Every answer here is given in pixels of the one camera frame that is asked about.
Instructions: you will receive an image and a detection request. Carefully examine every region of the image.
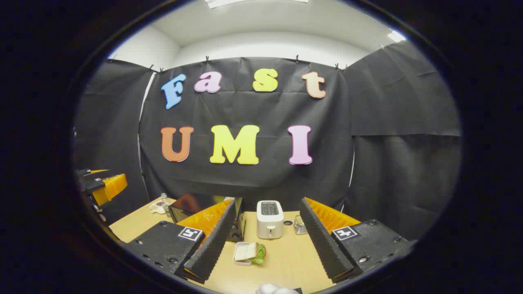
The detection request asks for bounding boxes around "small white tray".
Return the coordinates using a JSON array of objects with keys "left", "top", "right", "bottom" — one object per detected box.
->
[{"left": 233, "top": 242, "right": 254, "bottom": 267}]

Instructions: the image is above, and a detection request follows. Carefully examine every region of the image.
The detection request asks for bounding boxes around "white divided dish of grains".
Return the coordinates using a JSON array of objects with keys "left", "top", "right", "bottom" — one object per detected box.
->
[{"left": 149, "top": 200, "right": 170, "bottom": 215}]

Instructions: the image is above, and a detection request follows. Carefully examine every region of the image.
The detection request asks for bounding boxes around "white toaster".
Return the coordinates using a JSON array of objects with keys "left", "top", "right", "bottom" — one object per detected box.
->
[{"left": 257, "top": 200, "right": 284, "bottom": 240}]

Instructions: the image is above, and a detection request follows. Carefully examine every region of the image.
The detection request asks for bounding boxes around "large ceiling light panel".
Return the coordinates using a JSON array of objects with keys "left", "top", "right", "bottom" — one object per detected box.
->
[{"left": 204, "top": 0, "right": 309, "bottom": 9}]

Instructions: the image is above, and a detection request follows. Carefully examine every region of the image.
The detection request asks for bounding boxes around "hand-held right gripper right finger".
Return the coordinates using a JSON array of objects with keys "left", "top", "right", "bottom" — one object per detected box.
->
[{"left": 299, "top": 197, "right": 418, "bottom": 284}]

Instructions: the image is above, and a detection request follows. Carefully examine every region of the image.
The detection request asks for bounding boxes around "sandwich with lettuce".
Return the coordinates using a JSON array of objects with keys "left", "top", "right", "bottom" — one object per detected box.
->
[{"left": 235, "top": 242, "right": 267, "bottom": 265}]

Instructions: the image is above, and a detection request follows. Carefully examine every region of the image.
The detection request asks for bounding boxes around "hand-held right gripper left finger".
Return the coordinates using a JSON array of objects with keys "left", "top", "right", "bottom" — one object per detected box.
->
[{"left": 125, "top": 198, "right": 237, "bottom": 285}]

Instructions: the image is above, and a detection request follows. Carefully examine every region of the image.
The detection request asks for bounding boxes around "black backdrop cloth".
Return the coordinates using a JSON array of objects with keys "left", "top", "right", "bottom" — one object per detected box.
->
[{"left": 74, "top": 41, "right": 462, "bottom": 241}]

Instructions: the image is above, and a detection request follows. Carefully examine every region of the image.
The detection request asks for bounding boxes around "black electric oven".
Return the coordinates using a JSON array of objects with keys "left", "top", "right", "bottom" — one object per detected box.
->
[{"left": 169, "top": 194, "right": 246, "bottom": 242}]

